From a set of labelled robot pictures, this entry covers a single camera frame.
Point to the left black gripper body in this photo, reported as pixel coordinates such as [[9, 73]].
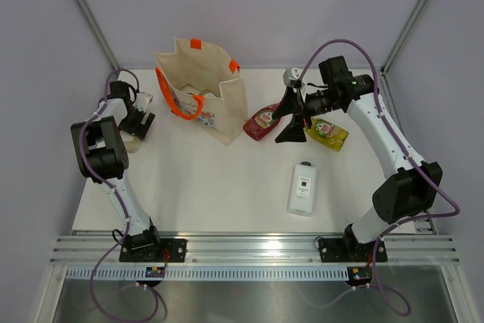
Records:
[[131, 124]]

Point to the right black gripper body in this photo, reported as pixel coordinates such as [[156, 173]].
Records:
[[318, 103]]

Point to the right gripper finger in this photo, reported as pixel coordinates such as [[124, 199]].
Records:
[[294, 132], [289, 104]]

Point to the yellow dish soap bottle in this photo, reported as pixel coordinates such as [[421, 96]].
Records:
[[327, 134]]

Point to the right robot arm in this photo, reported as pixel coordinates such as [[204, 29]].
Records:
[[410, 182]]

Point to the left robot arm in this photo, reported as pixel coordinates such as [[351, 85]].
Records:
[[102, 156]]

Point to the cream canvas tote bag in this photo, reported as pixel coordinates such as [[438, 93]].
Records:
[[201, 83]]

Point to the red dish soap bottle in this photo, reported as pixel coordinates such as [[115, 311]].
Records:
[[261, 123]]

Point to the white rectangular bottle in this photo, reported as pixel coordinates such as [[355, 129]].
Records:
[[301, 199]]

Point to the left small circuit board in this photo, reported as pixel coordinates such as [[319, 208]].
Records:
[[155, 272]]

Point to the small circuit board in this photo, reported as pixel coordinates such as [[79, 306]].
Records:
[[359, 276], [155, 272]]

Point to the right small circuit board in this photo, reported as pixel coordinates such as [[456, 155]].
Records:
[[359, 276]]

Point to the left corner aluminium post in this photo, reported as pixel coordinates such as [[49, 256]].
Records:
[[88, 16]]

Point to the corner aluminium post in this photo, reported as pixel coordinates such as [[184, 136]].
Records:
[[88, 16], [404, 35]]

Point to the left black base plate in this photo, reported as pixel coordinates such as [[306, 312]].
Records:
[[167, 250]]

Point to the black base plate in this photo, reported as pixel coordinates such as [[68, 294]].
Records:
[[167, 250], [335, 250]]

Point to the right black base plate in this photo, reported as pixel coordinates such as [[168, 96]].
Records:
[[335, 250]]

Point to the aluminium mounting rail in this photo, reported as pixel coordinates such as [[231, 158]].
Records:
[[262, 249]]

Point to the white slotted cable duct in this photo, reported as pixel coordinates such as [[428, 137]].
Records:
[[227, 273]]

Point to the right corner aluminium post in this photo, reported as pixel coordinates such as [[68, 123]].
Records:
[[404, 35]]

